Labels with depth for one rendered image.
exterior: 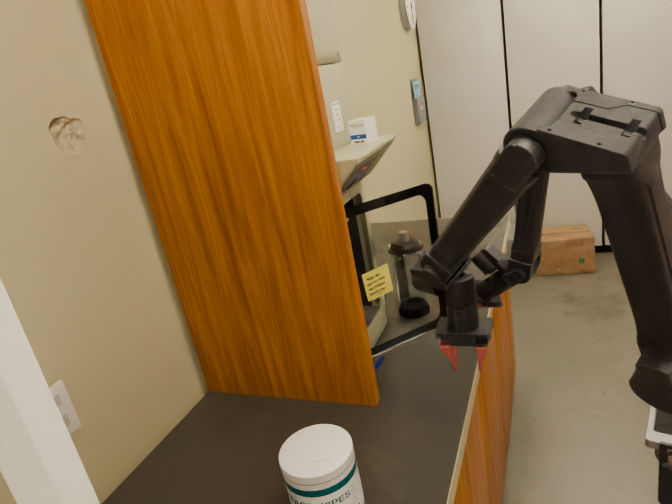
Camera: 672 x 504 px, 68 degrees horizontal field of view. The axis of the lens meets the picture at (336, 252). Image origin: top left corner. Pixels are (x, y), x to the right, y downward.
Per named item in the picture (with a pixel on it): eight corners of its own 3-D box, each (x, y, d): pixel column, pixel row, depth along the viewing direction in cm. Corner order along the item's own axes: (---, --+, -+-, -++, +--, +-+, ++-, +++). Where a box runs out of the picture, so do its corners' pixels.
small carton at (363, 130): (351, 145, 127) (347, 121, 125) (362, 141, 131) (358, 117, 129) (367, 143, 124) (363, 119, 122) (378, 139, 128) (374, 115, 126)
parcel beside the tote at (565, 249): (535, 277, 378) (533, 241, 368) (532, 260, 407) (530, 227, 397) (596, 273, 365) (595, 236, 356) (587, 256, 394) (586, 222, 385)
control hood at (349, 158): (316, 208, 113) (307, 165, 110) (361, 174, 141) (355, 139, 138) (363, 204, 108) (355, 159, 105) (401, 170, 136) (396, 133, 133)
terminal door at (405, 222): (353, 364, 128) (323, 215, 115) (448, 321, 139) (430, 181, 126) (355, 365, 127) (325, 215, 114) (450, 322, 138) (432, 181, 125)
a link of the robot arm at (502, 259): (526, 279, 120) (539, 260, 125) (492, 244, 121) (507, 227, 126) (493, 298, 130) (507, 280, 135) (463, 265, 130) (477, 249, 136)
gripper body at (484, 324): (441, 324, 101) (436, 291, 98) (493, 325, 97) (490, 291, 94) (435, 341, 95) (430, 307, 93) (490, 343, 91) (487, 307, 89)
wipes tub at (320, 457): (284, 537, 88) (264, 470, 84) (313, 481, 100) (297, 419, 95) (352, 552, 83) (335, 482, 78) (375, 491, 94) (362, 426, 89)
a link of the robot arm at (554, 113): (620, 131, 42) (671, 65, 45) (488, 137, 53) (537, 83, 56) (700, 426, 63) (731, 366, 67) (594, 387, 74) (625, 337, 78)
